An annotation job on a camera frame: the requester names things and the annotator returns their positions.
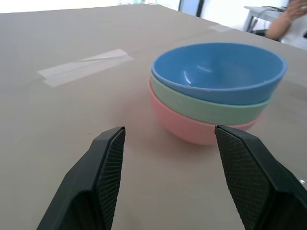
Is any white background table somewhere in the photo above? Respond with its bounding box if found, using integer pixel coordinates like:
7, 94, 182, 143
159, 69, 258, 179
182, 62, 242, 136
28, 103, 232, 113
243, 5, 287, 33

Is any clear tape strip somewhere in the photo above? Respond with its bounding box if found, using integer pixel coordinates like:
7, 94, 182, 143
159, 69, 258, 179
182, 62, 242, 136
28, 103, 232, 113
36, 49, 135, 88

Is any blue bowl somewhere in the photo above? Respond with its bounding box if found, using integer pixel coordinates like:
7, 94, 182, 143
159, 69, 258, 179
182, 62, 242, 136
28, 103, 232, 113
151, 42, 288, 106

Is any green bowl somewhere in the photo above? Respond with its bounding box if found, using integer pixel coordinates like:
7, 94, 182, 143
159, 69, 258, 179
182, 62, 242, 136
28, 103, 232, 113
149, 67, 275, 126

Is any pink bowl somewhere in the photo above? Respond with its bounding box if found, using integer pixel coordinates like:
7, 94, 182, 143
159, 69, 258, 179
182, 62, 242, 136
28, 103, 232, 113
148, 79, 259, 146

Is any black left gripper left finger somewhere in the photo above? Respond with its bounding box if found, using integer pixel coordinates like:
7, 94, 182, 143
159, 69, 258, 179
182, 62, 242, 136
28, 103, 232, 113
36, 126, 126, 230

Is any person in white shirt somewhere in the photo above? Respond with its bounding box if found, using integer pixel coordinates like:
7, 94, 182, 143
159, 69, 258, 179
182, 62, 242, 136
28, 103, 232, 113
265, 0, 307, 51

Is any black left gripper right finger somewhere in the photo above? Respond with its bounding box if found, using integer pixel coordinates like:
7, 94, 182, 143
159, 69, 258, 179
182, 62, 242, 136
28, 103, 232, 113
214, 125, 307, 230

